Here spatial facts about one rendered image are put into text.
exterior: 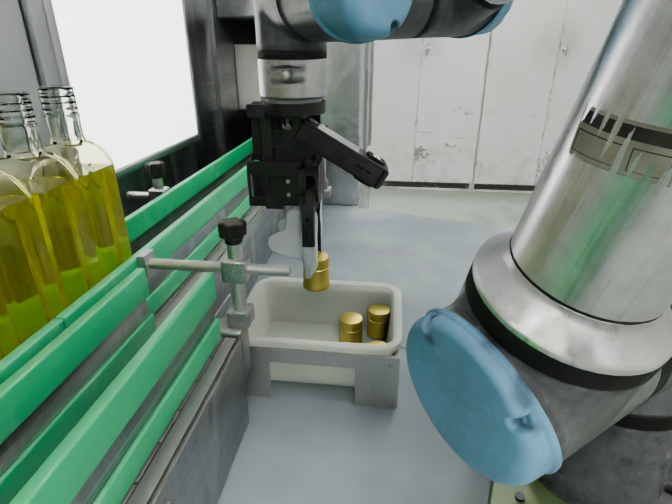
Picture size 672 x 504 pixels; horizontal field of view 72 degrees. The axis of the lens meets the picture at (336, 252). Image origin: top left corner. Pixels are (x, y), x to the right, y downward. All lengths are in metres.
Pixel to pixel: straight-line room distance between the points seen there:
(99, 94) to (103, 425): 0.56
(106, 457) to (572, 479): 0.37
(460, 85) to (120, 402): 3.87
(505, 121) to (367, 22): 3.79
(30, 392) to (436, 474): 0.40
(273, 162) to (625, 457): 0.43
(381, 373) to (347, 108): 0.85
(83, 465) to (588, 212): 0.31
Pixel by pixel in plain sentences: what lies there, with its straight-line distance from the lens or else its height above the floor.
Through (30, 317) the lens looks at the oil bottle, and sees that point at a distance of 0.45.
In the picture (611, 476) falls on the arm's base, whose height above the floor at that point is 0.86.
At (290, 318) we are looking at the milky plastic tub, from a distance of 0.75.
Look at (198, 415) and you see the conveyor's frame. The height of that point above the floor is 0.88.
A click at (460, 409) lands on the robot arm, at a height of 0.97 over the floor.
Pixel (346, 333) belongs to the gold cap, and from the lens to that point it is 0.68.
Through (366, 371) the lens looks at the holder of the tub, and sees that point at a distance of 0.59.
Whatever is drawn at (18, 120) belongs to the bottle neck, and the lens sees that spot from 0.46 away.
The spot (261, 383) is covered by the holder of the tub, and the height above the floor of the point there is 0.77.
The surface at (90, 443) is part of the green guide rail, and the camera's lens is 0.34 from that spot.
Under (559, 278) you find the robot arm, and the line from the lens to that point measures 0.25.
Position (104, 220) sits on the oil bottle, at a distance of 0.52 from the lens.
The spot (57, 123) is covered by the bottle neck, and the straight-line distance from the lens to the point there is 0.51.
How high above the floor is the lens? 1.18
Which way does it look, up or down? 24 degrees down
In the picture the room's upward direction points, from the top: straight up
